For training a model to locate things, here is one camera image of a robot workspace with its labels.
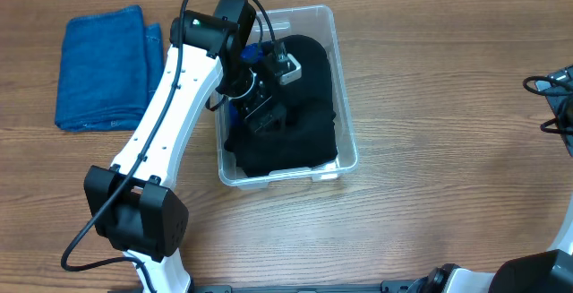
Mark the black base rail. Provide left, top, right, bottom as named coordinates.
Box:
left=192, top=277, right=427, bottom=293

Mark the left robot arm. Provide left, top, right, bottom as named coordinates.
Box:
left=83, top=0, right=262, bottom=292

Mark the black cloth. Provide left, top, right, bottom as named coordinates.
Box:
left=224, top=99, right=338, bottom=177
left=269, top=35, right=333, bottom=111

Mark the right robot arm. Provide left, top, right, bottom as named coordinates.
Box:
left=406, top=66, right=572, bottom=293

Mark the clear plastic container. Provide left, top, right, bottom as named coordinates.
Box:
left=215, top=4, right=359, bottom=190

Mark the blue sparkly cloth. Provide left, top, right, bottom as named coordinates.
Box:
left=228, top=42, right=269, bottom=126

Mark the folded blue denim cloth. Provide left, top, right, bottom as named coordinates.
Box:
left=55, top=5, right=164, bottom=132

